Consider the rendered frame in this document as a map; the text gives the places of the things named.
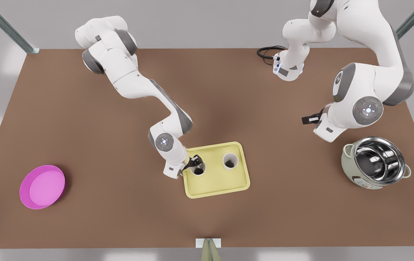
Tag white IKEA cup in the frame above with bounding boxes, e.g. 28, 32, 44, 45
223, 153, 239, 171
191, 162, 207, 177

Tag yellow rectangular tray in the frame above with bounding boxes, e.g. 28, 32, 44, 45
182, 141, 251, 199

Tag steel pot with green shell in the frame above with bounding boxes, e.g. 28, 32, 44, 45
341, 136, 412, 190

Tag pink round bowl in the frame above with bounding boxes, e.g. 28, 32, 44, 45
19, 165, 66, 210

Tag black cable loop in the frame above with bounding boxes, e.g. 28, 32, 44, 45
257, 46, 288, 66

